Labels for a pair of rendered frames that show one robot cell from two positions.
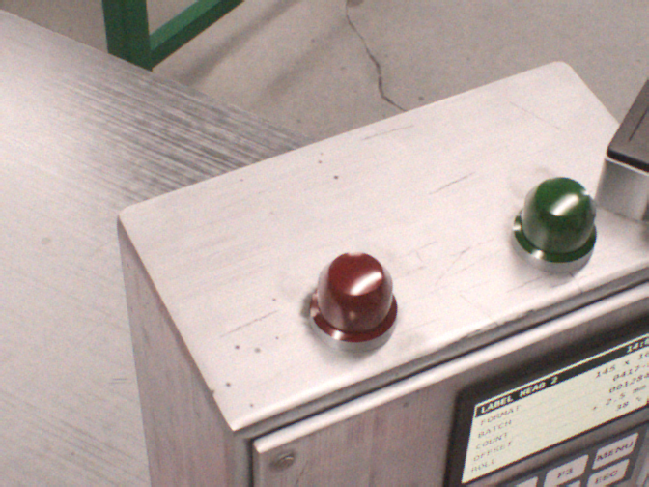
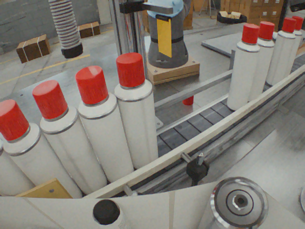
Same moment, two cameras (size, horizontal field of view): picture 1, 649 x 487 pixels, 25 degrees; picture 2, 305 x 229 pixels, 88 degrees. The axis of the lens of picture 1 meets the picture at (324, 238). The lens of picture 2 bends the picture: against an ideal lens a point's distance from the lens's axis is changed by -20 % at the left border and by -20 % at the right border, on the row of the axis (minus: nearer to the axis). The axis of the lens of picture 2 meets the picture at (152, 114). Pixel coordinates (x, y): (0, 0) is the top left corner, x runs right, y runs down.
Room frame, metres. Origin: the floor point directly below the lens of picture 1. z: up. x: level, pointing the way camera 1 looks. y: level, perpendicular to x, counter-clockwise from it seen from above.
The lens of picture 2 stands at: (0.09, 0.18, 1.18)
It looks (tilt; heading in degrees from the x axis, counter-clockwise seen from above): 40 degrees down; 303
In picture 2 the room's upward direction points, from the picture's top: 5 degrees counter-clockwise
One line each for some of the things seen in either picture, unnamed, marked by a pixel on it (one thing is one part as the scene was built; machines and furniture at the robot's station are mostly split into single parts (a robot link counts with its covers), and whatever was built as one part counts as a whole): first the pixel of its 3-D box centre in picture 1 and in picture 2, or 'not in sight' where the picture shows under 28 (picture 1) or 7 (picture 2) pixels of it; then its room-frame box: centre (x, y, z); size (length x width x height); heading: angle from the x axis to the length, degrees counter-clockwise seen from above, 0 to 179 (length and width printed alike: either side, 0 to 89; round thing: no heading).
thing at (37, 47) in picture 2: not in sight; (34, 48); (4.11, -1.61, 0.16); 0.65 x 0.54 x 0.32; 56
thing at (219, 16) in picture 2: not in sight; (230, 28); (0.50, -2.75, 0.43); 0.44 x 0.43 x 0.39; 141
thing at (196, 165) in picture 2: not in sight; (197, 173); (0.13, 0.00, 0.89); 0.03 x 0.03 x 0.12; 63
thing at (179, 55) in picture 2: not in sight; (167, 46); (0.39, -0.41, 0.92); 0.15 x 0.15 x 0.10
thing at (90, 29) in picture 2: not in sight; (86, 30); (3.75, -2.86, 0.11); 0.65 x 0.54 x 0.22; 48
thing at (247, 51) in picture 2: not in sight; (244, 70); (0.10, -0.23, 0.98); 0.05 x 0.05 x 0.20
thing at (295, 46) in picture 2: not in sight; (289, 49); (-0.02, -0.46, 0.98); 0.05 x 0.05 x 0.20
